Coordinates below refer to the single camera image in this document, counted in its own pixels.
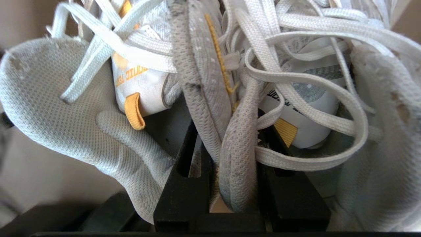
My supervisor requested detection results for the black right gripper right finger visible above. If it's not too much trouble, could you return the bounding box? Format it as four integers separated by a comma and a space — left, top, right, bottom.
258, 125, 332, 231

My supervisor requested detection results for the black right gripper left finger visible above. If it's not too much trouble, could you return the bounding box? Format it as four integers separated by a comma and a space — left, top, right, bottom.
154, 122, 211, 232

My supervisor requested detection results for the white mesh sneaker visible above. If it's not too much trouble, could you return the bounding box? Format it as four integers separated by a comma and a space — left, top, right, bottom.
0, 0, 237, 227
217, 0, 421, 232

